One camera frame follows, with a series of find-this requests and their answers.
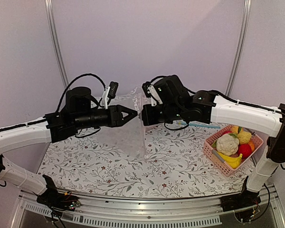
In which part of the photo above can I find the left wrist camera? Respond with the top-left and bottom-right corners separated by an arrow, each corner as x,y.
99,81 -> 119,109

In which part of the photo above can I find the clear zip top bag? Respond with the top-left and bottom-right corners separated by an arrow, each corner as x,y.
95,111 -> 150,163

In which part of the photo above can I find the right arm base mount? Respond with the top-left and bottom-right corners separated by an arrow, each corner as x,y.
220,177 -> 261,223

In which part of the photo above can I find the yellow toy lemon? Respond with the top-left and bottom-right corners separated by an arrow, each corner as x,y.
237,131 -> 252,145

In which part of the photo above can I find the white toy cauliflower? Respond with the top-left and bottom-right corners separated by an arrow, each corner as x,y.
216,134 -> 239,156

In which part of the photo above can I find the red toy apple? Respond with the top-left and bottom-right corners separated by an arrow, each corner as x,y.
237,144 -> 252,159

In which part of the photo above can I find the aluminium post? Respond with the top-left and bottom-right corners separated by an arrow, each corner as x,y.
225,0 -> 252,96
44,0 -> 69,88

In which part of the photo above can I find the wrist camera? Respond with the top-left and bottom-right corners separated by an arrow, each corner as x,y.
99,81 -> 119,109
142,82 -> 162,106

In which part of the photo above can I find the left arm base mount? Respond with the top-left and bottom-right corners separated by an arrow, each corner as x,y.
37,174 -> 81,211

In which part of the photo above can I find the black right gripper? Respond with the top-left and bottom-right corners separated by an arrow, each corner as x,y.
138,103 -> 183,126

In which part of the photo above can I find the clear bag at back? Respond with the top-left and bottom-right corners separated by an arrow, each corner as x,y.
110,87 -> 149,113

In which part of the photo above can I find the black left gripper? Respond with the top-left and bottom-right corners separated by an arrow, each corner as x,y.
74,104 -> 138,130

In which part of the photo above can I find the pink plastic basket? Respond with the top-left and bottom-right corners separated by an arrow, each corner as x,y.
203,125 -> 264,177

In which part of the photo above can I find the yellow toy banana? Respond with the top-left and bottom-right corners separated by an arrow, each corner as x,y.
217,152 -> 242,170

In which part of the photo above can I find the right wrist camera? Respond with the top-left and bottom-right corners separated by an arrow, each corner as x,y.
142,82 -> 162,106

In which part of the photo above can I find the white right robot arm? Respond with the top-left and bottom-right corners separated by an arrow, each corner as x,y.
141,75 -> 285,207

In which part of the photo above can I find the floral tablecloth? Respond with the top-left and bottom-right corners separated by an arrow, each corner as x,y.
37,121 -> 255,198

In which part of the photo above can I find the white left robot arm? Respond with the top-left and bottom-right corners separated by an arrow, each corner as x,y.
0,86 -> 138,206

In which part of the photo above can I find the right aluminium post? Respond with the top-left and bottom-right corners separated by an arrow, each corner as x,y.
225,0 -> 252,96

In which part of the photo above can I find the left aluminium post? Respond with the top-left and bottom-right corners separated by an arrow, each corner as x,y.
44,0 -> 69,88

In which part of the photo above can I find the orange toy fruit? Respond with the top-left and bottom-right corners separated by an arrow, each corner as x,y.
248,140 -> 255,152

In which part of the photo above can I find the aluminium front rail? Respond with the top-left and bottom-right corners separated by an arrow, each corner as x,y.
11,184 -> 285,228

